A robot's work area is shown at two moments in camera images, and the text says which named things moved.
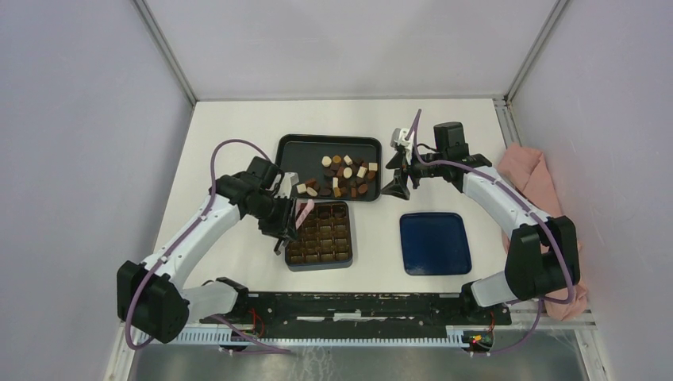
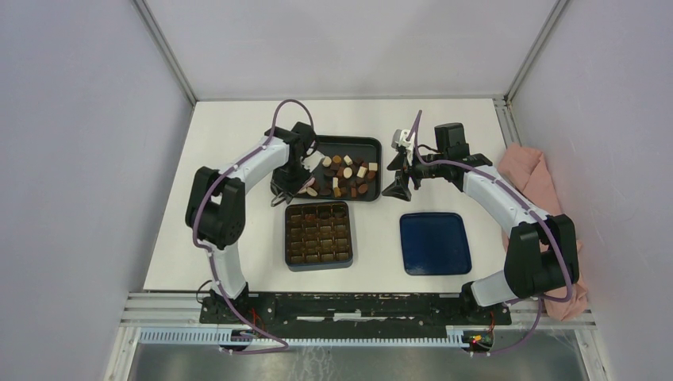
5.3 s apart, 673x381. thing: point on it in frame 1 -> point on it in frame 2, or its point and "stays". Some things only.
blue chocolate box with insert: (324, 242) stays
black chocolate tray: (332, 167) stays
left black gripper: (285, 225) -> (279, 186)
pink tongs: (309, 206) -> (309, 183)
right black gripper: (398, 187) stays
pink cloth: (526, 171) stays
